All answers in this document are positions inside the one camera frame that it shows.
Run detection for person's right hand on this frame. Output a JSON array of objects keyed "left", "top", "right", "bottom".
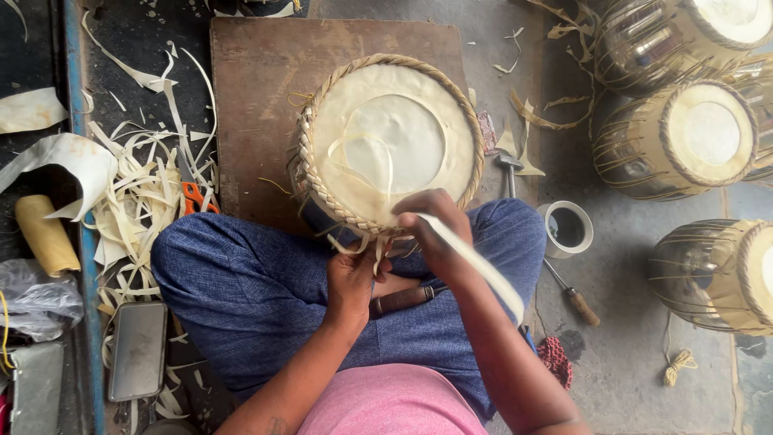
[{"left": 391, "top": 188, "right": 478, "bottom": 285}]

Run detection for person's left hand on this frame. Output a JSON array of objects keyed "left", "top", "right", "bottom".
[{"left": 324, "top": 242, "right": 393, "bottom": 332}]

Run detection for pale rawhide lacing strap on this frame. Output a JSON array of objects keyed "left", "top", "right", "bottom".
[{"left": 415, "top": 213, "right": 526, "bottom": 326}]

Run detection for drum with braided rawhide rim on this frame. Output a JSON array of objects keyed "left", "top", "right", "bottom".
[{"left": 289, "top": 53, "right": 486, "bottom": 238}]

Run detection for small metal hammer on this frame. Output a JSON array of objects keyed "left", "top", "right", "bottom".
[{"left": 495, "top": 152, "right": 525, "bottom": 200}]

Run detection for crumpled patterned wrapper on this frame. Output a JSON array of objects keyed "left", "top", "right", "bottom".
[{"left": 476, "top": 109, "right": 498, "bottom": 157}]

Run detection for person's blue trousers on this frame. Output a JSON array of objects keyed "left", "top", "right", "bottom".
[{"left": 150, "top": 198, "right": 548, "bottom": 425}]

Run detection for person's pink shirt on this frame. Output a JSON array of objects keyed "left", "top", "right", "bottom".
[{"left": 296, "top": 363, "right": 490, "bottom": 435}]

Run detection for white cup with dark liquid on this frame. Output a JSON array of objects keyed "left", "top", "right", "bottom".
[{"left": 537, "top": 201, "right": 594, "bottom": 260}]

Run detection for scattered tan hide scraps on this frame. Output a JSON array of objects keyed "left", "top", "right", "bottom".
[{"left": 492, "top": 0, "right": 599, "bottom": 178}]

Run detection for brown wooden board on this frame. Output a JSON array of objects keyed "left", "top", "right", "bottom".
[{"left": 209, "top": 17, "right": 541, "bottom": 236}]

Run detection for red patterned cloth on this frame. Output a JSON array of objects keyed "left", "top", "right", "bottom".
[{"left": 536, "top": 336, "right": 574, "bottom": 390}]

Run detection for pile of rawhide strip offcuts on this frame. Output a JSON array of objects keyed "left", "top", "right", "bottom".
[{"left": 81, "top": 12, "right": 221, "bottom": 421}]

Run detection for smartphone with grey screen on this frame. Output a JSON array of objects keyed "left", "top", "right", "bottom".
[{"left": 107, "top": 301, "right": 169, "bottom": 403}]

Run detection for metal drum with laced head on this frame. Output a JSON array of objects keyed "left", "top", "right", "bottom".
[
  {"left": 592, "top": 79, "right": 761, "bottom": 201},
  {"left": 721, "top": 53, "right": 773, "bottom": 183},
  {"left": 647, "top": 219, "right": 773, "bottom": 337},
  {"left": 594, "top": 0, "right": 773, "bottom": 99}
]

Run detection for large curled white hide sheet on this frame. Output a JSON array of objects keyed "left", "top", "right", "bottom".
[{"left": 0, "top": 133, "right": 119, "bottom": 222}]

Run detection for rolled yellow hide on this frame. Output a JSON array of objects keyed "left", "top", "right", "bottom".
[{"left": 14, "top": 194, "right": 82, "bottom": 278}]

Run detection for clear plastic bag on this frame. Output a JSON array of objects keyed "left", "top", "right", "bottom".
[{"left": 0, "top": 259, "right": 85, "bottom": 343}]

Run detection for grey metal plate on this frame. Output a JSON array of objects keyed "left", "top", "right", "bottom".
[{"left": 9, "top": 341, "right": 65, "bottom": 435}]

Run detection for small white hide piece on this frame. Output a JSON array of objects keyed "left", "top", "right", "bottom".
[{"left": 0, "top": 87, "right": 69, "bottom": 135}]

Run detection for tool with dark wooden handle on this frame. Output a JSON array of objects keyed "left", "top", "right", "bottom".
[{"left": 369, "top": 284, "right": 451, "bottom": 319}]

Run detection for awl with light wooden handle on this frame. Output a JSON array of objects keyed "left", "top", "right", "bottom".
[{"left": 542, "top": 257, "right": 601, "bottom": 327}]

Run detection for orange-handled scissors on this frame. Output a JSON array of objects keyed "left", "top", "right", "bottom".
[{"left": 175, "top": 148, "right": 221, "bottom": 216}]

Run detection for blue metal rail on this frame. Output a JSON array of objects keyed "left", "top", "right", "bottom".
[{"left": 62, "top": 0, "right": 107, "bottom": 435}]

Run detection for coil of yellow cord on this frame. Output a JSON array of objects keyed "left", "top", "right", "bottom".
[{"left": 662, "top": 311, "right": 699, "bottom": 388}]

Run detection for yellow cable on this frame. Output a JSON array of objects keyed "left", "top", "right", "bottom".
[{"left": 0, "top": 290, "right": 14, "bottom": 377}]

